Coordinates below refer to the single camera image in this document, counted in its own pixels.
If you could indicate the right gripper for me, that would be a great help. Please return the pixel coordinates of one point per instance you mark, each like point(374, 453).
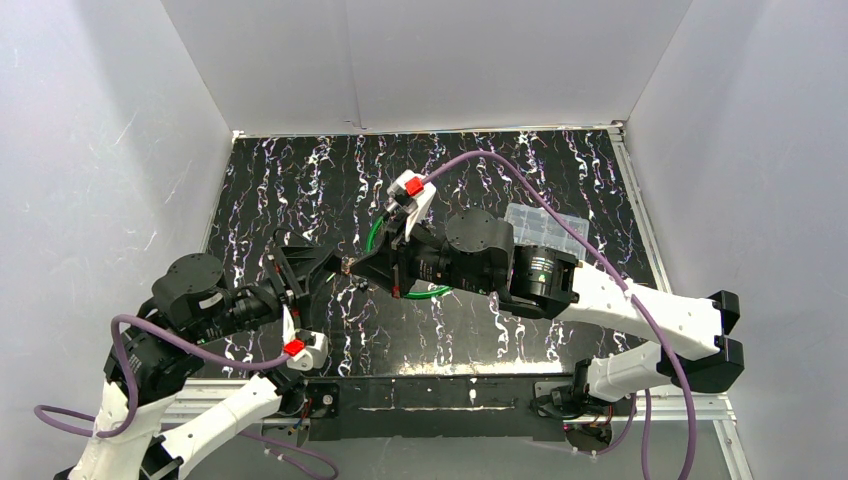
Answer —
point(400, 266)

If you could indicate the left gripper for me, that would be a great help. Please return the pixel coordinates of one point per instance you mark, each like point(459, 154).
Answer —
point(289, 283)

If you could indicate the small brass padlock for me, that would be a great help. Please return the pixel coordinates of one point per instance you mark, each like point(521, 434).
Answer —
point(345, 267)

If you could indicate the green cable lock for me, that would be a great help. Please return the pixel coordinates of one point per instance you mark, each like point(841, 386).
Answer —
point(412, 295)

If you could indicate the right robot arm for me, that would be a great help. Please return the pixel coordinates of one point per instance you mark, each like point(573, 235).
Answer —
point(686, 340)

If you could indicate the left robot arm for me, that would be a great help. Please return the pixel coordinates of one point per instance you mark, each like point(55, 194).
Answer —
point(155, 351)

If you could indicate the clear plastic parts box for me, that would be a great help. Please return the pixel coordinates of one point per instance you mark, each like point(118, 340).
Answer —
point(535, 227)

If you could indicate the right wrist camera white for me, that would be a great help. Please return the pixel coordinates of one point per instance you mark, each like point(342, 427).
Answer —
point(410, 197)

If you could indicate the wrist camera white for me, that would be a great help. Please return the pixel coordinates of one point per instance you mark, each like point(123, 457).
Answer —
point(306, 350)
point(410, 197)

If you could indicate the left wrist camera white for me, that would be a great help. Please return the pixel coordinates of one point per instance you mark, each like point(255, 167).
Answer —
point(306, 350)

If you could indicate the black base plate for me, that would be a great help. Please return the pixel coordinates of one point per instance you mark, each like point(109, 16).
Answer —
point(453, 406)

